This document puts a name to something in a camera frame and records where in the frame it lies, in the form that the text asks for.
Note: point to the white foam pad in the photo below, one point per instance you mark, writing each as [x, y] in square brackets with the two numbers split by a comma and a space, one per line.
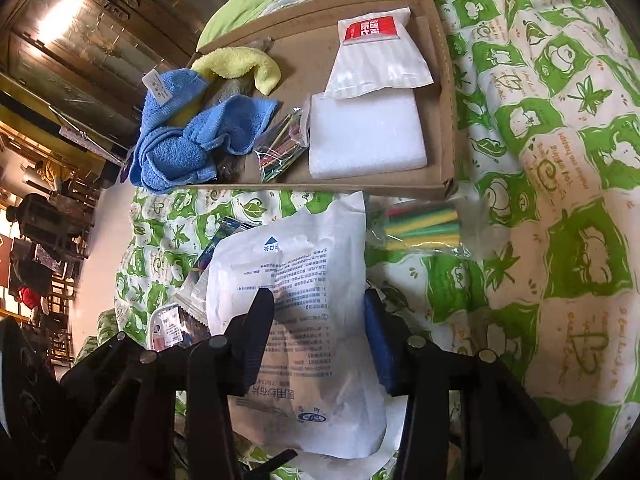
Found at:
[367, 140]

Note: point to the blue towel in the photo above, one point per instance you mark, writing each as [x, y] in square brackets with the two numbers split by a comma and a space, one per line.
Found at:
[170, 160]

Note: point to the wooden cabinet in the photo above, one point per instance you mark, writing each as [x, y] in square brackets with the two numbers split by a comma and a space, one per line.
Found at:
[100, 35]

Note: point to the plain green bedsheet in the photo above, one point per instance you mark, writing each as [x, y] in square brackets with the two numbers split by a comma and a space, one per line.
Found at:
[250, 0]

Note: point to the pink zip pouch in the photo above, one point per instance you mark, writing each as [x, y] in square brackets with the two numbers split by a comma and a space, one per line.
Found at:
[170, 327]

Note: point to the bag of thin coloured sticks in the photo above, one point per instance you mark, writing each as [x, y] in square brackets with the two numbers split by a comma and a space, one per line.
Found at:
[280, 150]

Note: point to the red label white plastic bag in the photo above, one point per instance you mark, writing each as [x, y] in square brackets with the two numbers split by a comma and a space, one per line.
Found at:
[380, 65]

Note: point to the dark wooden furniture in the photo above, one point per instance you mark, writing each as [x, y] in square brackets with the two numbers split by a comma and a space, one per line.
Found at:
[45, 220]

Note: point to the bag of thick coloured sticks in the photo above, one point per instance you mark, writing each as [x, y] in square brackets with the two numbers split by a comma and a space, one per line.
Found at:
[425, 220]

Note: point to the cardboard box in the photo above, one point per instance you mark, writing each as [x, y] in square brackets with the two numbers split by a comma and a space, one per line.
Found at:
[295, 35]

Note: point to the yellow cloth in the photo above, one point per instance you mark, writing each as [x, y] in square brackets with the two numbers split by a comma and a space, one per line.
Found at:
[235, 57]

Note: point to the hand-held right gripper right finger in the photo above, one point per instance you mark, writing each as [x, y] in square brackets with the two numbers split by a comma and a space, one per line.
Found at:
[377, 340]

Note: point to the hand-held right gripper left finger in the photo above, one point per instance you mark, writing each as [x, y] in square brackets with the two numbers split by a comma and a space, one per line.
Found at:
[250, 340]

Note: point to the colourful snack packet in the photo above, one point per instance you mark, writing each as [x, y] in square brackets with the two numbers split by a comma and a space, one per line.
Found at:
[227, 225]

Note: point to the green printed blanket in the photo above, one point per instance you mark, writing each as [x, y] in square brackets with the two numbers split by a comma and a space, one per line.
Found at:
[550, 160]

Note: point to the large white printed packet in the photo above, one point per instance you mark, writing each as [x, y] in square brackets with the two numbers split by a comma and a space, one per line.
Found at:
[320, 270]

